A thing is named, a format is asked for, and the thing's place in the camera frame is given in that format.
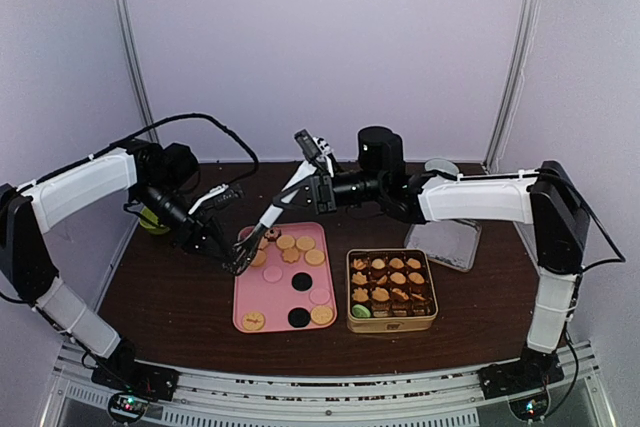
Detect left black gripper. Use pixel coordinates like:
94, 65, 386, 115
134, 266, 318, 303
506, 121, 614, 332
134, 180, 234, 263

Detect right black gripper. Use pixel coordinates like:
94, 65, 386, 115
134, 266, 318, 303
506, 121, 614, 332
271, 170, 385, 217

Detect metal serving tongs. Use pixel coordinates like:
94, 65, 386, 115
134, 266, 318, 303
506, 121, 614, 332
223, 161, 318, 276

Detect pink sandwich cookie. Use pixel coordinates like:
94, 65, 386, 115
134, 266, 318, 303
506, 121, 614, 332
263, 266, 283, 284
309, 288, 331, 305

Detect brown leaf cookie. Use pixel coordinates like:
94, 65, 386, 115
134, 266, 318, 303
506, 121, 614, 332
352, 258, 367, 271

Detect leaf cookie second row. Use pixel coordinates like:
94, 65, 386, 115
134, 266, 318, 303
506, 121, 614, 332
351, 272, 368, 286

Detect green sandwich cookie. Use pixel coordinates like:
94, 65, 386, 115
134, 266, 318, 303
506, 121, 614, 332
351, 304, 372, 319

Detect star butter cookie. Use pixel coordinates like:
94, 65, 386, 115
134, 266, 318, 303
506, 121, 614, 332
391, 288, 409, 302

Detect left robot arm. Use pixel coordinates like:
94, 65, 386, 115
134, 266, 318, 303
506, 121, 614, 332
1, 138, 231, 391

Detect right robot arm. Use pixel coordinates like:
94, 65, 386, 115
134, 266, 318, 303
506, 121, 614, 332
260, 126, 590, 389

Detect beige round biscuit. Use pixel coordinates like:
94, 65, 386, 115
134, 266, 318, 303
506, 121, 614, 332
304, 249, 326, 266
251, 250, 267, 267
296, 236, 316, 252
276, 234, 296, 251

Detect beige round biscuit top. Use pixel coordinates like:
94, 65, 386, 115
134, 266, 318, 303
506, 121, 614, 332
276, 234, 296, 251

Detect chocolate sprinkle donut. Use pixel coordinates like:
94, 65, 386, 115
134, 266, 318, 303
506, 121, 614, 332
264, 227, 282, 242

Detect beige round biscuit left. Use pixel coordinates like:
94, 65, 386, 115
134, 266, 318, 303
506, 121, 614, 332
251, 250, 267, 267

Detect green plastic bowl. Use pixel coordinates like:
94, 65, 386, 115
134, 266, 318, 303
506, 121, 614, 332
139, 207, 170, 235

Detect beige leaf cookie under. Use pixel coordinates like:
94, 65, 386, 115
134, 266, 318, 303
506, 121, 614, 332
282, 247, 301, 264

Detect black sandwich cookie upper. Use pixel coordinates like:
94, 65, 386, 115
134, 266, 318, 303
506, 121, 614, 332
291, 272, 313, 292

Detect black sandwich cookie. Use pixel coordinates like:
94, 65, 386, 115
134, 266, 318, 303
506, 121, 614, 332
287, 307, 311, 328
291, 272, 313, 292

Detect pink plastic tray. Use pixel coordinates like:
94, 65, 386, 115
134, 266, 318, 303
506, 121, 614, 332
233, 222, 337, 334

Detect biscuit with pink stick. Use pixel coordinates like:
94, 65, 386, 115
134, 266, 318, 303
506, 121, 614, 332
241, 311, 266, 332

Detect black sandwich cookie lower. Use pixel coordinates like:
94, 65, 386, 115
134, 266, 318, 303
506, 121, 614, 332
287, 307, 311, 328

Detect beige round biscuit corner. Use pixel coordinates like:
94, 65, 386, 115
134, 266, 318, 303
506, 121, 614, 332
310, 305, 334, 326

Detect gold cookie tin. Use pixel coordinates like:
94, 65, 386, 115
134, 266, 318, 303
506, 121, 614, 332
346, 248, 439, 334

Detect pale ceramic bowl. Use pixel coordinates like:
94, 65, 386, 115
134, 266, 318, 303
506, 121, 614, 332
424, 158, 459, 176

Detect silver tin lid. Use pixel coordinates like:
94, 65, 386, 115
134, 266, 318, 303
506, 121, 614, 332
404, 219, 482, 273

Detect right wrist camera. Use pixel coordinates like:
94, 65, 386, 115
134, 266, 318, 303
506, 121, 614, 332
294, 129, 342, 176

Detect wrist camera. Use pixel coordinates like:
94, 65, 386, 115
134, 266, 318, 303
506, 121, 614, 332
294, 129, 342, 176
188, 184, 244, 214

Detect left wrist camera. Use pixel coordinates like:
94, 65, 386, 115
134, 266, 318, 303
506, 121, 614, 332
188, 184, 244, 214

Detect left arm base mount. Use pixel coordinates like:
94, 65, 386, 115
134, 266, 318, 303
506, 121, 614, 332
91, 363, 179, 424

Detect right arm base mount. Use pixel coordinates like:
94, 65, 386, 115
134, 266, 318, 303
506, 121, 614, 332
478, 361, 564, 423

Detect right aluminium frame post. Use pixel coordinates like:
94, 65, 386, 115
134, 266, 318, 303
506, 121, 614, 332
483, 0, 540, 173

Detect aluminium frame post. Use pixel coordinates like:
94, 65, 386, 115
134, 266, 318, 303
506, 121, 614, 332
113, 0, 159, 142
483, 0, 540, 173

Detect left aluminium frame post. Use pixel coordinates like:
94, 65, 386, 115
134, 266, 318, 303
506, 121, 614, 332
113, 0, 159, 142

